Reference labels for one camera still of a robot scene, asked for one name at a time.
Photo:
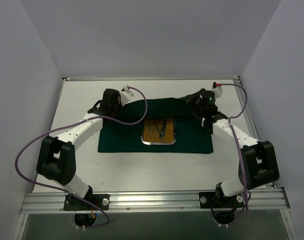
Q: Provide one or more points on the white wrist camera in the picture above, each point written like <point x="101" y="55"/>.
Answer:
<point x="217" y="89"/>
<point x="126" y="95"/>

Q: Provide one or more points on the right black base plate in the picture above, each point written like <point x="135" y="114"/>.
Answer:
<point x="211" y="200"/>

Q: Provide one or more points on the right aluminium rail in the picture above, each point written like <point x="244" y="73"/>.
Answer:
<point x="249" y="115"/>

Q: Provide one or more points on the front aluminium rail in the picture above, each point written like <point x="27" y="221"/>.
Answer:
<point x="150" y="202"/>

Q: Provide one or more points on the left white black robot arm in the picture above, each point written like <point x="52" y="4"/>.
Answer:
<point x="57" y="156"/>

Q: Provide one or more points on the silver surgical scissors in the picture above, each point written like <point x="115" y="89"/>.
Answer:
<point x="163" y="129"/>

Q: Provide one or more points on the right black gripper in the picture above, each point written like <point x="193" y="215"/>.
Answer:
<point x="192" y="98"/>

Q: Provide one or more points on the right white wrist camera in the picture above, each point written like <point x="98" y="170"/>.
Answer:
<point x="217" y="89"/>

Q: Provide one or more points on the back aluminium rail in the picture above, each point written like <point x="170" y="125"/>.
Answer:
<point x="149" y="78"/>

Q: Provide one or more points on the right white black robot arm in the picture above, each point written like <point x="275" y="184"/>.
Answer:
<point x="220" y="125"/>

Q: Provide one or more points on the aluminium rail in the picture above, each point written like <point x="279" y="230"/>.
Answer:
<point x="249" y="115"/>
<point x="149" y="78"/>
<point x="150" y="202"/>

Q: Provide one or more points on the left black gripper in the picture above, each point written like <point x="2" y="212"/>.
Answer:
<point x="97" y="109"/>

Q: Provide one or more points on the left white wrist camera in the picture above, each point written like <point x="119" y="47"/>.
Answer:
<point x="126" y="95"/>

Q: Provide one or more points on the metal tray yellow liner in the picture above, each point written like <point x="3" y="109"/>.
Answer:
<point x="151" y="132"/>

